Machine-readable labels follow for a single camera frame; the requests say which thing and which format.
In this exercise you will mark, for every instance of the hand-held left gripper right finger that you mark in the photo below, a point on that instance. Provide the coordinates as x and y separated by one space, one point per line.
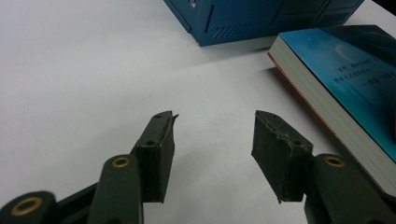
280 155

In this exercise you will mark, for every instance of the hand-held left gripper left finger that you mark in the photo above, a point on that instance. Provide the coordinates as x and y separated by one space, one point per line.
155 161

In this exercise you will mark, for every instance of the blue book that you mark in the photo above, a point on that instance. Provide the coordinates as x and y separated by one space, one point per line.
348 77

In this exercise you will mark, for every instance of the blue plastic file rack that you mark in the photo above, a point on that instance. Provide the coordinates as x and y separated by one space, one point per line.
249 18

